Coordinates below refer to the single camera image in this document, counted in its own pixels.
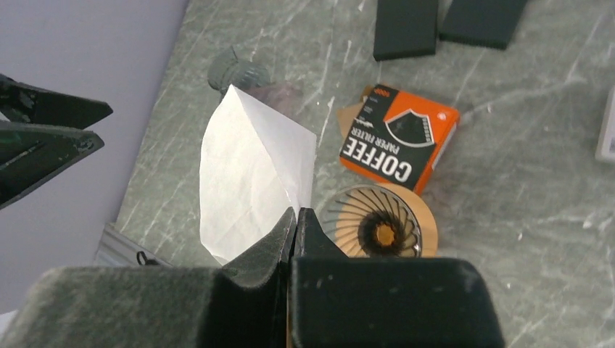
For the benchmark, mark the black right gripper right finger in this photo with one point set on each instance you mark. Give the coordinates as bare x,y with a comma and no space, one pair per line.
339,301

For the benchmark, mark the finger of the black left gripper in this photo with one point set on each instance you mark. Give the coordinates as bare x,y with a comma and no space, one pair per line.
33,154
25,103

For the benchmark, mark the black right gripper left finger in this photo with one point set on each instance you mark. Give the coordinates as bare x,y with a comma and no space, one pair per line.
242,304

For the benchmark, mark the clear glass ribbed dripper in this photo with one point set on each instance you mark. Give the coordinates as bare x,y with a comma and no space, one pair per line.
350,216

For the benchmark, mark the white paper coffee filter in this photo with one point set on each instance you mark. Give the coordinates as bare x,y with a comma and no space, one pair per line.
255,163

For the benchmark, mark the clear glass jar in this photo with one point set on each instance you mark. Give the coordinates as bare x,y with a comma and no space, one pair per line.
228,69

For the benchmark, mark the orange glass carafe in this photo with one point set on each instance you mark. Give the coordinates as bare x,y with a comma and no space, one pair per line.
385,234

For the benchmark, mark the orange coffee filter box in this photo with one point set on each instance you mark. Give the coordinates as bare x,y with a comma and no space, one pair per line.
393,136

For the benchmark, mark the left black foam block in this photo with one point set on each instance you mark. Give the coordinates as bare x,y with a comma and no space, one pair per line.
405,28

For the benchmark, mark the black foam block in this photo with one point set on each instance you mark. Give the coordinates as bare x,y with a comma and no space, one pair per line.
484,23
405,28

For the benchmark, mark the right black foam block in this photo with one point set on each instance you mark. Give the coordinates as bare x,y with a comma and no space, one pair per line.
484,23

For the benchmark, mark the aluminium frame rail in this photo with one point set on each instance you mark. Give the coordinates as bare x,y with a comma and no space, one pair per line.
116,250

